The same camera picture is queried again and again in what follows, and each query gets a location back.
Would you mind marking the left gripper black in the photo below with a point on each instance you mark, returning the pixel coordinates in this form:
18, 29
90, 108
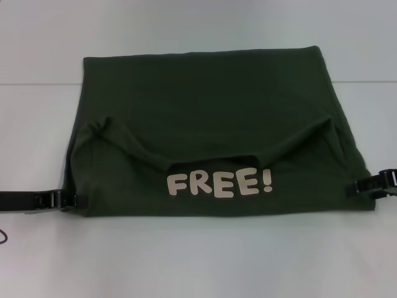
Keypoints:
15, 201

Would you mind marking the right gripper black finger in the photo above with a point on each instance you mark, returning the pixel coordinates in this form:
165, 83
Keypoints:
378, 184

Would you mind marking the dark green t-shirt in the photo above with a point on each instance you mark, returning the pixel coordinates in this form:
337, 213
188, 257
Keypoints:
211, 124

